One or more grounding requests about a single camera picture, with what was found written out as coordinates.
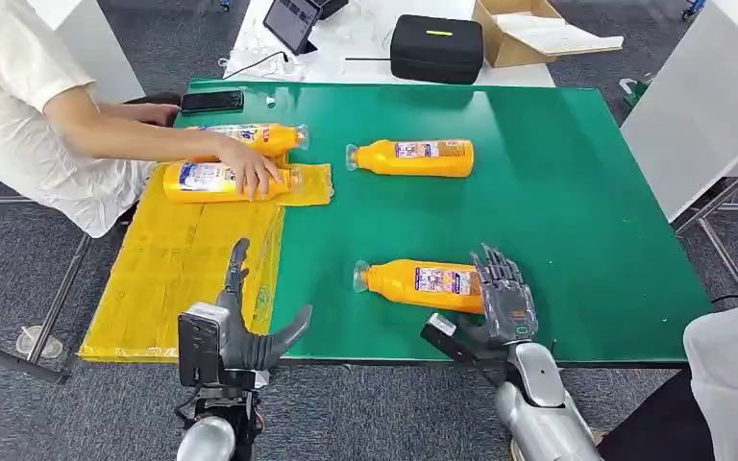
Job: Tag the thin black stick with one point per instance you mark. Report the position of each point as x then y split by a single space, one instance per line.
369 58

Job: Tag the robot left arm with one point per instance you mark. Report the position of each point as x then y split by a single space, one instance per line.
206 442

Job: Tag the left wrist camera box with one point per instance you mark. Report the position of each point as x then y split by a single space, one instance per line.
200 347

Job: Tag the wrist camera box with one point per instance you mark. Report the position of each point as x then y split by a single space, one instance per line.
445 337
200 347

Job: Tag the white side table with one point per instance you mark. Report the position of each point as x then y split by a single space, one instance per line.
706 95
111 57

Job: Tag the black tablet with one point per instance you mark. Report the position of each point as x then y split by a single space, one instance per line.
289 22

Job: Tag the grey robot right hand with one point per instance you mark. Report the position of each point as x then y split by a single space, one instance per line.
509 305

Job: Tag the green plastic item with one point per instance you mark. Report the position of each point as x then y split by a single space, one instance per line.
639 95

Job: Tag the person's left hand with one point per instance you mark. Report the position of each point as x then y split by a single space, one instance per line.
159 114

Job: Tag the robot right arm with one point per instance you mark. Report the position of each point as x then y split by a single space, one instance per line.
541 413

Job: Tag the yellow plastic sheet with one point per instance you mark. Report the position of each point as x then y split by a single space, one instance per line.
172 273

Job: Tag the black device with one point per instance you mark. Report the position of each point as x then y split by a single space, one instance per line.
331 6

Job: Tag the black zip case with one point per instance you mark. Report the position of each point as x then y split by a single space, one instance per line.
436 60

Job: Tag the open cardboard box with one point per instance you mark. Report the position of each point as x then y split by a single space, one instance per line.
509 51

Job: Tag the person's right hand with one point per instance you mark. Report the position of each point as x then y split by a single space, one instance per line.
248 168

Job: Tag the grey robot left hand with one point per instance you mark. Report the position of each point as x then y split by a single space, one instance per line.
245 347

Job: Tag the round clear floor pad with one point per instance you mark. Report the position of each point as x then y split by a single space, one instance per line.
25 343

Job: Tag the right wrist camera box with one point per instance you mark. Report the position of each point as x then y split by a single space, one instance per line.
445 337

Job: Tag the white foam sheet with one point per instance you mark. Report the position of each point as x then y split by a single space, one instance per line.
553 35

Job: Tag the orange drink bottle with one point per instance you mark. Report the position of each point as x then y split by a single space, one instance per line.
394 286
426 165
197 184
267 140

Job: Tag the grey metal table leg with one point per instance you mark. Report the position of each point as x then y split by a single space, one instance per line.
725 191
57 299

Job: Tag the black smartphone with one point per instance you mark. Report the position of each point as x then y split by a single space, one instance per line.
213 102

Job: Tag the green table mat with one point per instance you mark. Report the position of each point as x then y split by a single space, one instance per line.
566 223

